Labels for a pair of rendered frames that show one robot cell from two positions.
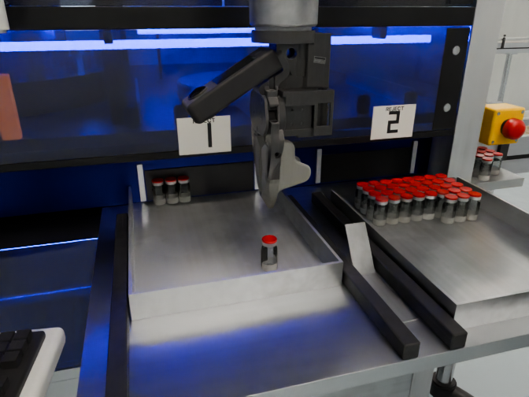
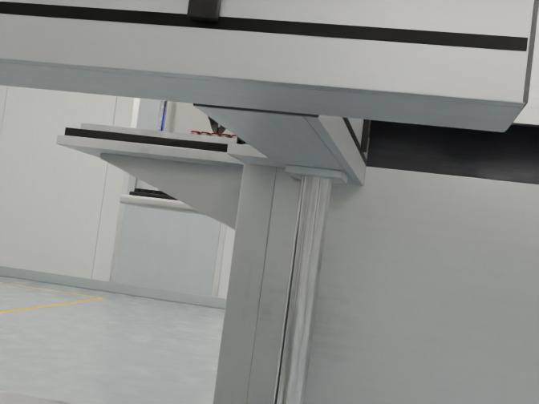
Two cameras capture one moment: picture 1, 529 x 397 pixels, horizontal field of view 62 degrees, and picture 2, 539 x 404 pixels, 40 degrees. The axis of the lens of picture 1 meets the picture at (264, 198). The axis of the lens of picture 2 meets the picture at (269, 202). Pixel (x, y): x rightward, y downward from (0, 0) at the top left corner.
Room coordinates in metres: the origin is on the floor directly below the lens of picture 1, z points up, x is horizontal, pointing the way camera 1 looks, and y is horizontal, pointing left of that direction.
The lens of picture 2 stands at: (1.53, -1.65, 0.72)
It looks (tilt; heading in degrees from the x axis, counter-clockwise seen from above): 3 degrees up; 117
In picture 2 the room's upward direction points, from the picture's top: 7 degrees clockwise
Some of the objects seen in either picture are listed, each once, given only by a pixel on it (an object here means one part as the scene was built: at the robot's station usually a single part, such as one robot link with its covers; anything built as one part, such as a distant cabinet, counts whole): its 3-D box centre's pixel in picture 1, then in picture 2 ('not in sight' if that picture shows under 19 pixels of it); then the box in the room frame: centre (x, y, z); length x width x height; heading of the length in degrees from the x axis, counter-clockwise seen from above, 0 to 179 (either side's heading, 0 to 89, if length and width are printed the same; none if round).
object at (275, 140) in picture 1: (271, 141); not in sight; (0.50, -0.01, 1.07); 0.05 x 0.02 x 0.09; 16
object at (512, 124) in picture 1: (512, 128); not in sight; (0.84, -0.48, 0.99); 0.04 x 0.04 x 0.04; 16
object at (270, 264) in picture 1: (269, 254); not in sight; (0.52, -0.01, 0.90); 0.02 x 0.02 x 0.04
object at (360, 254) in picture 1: (378, 268); not in sight; (0.48, -0.14, 0.91); 0.14 x 0.03 x 0.06; 16
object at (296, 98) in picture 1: (288, 85); not in sight; (0.53, -0.03, 1.12); 0.09 x 0.08 x 0.12; 106
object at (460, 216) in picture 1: (460, 207); not in sight; (0.67, -0.32, 0.90); 0.02 x 0.02 x 0.05
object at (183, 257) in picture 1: (217, 228); not in sight; (0.61, 0.07, 0.90); 0.34 x 0.26 x 0.04; 16
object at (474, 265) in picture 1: (456, 233); (176, 147); (0.59, -0.29, 0.90); 0.34 x 0.26 x 0.04; 15
